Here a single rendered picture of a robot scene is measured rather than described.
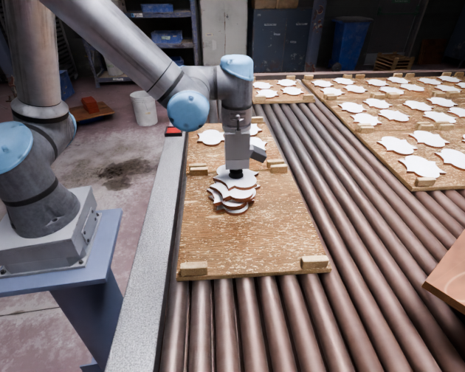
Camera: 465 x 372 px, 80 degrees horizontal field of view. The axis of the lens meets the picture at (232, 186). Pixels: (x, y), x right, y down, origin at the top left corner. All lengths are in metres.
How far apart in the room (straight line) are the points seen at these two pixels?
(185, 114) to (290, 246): 0.40
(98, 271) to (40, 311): 1.19
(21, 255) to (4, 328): 1.21
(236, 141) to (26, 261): 0.58
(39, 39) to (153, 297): 0.57
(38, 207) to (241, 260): 0.48
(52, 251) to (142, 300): 0.26
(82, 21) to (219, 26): 5.03
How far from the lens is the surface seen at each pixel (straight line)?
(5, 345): 1.95
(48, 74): 0.76
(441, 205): 1.06
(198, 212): 0.78
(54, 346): 1.81
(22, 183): 0.73
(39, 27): 0.73
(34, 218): 0.77
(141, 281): 0.68
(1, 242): 0.85
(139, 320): 0.63
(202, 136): 1.16
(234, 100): 0.66
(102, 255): 0.83
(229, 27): 5.55
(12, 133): 0.73
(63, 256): 0.80
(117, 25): 0.53
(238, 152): 0.71
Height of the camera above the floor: 1.45
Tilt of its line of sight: 36 degrees down
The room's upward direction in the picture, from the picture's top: straight up
